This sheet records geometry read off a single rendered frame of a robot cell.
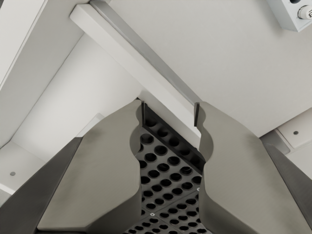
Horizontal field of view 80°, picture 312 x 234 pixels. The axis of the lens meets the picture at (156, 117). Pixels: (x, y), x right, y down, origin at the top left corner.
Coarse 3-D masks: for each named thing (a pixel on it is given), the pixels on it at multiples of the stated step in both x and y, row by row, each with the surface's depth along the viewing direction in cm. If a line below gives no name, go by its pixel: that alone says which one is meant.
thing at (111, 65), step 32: (96, 32) 13; (128, 32) 16; (64, 64) 21; (96, 64) 21; (128, 64) 14; (160, 64) 18; (64, 96) 23; (96, 96) 23; (128, 96) 22; (160, 96) 16; (192, 96) 19; (32, 128) 26; (64, 128) 26; (192, 128) 17; (0, 160) 25; (32, 160) 28
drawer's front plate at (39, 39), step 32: (32, 0) 10; (64, 0) 11; (96, 0) 15; (0, 32) 11; (32, 32) 11; (64, 32) 15; (0, 64) 12; (32, 64) 14; (0, 96) 14; (32, 96) 21; (0, 128) 19
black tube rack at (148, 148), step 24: (144, 144) 18; (168, 144) 18; (144, 168) 19; (168, 168) 19; (192, 168) 19; (144, 192) 22; (168, 192) 21; (192, 192) 20; (144, 216) 24; (168, 216) 23; (192, 216) 23
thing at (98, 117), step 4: (96, 116) 23; (100, 116) 23; (92, 120) 23; (96, 120) 23; (100, 120) 23; (88, 124) 23; (92, 124) 23; (84, 128) 24; (88, 128) 24; (80, 132) 24; (84, 132) 24; (76, 136) 25; (80, 136) 25
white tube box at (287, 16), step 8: (272, 0) 21; (280, 0) 20; (288, 0) 20; (296, 0) 20; (304, 0) 19; (272, 8) 22; (280, 8) 21; (288, 8) 20; (296, 8) 20; (280, 16) 22; (288, 16) 20; (296, 16) 20; (280, 24) 23; (288, 24) 21; (296, 24) 20; (304, 24) 20
